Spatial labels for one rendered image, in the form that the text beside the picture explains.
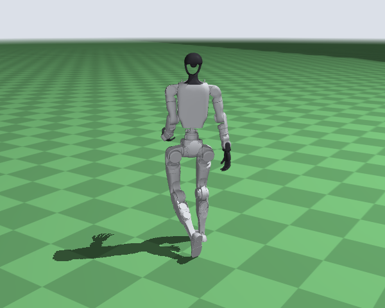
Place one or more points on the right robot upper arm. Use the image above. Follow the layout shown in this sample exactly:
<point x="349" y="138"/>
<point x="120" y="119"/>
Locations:
<point x="217" y="101"/>

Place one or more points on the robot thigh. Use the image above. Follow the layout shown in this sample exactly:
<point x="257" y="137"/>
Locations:
<point x="173" y="156"/>
<point x="203" y="164"/>

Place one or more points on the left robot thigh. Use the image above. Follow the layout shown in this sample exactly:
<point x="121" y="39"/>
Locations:
<point x="173" y="156"/>

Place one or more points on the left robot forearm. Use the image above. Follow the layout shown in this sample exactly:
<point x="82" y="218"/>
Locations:
<point x="169" y="130"/>

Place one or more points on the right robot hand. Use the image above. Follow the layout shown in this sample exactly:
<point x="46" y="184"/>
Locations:
<point x="227" y="157"/>

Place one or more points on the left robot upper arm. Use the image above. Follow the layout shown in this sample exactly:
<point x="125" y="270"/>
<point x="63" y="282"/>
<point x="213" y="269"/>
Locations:
<point x="170" y="93"/>

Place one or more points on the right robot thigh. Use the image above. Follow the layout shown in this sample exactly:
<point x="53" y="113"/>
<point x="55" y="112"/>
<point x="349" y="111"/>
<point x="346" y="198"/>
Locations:
<point x="203" y="164"/>

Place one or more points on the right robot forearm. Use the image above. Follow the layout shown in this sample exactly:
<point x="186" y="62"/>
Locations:
<point x="223" y="132"/>

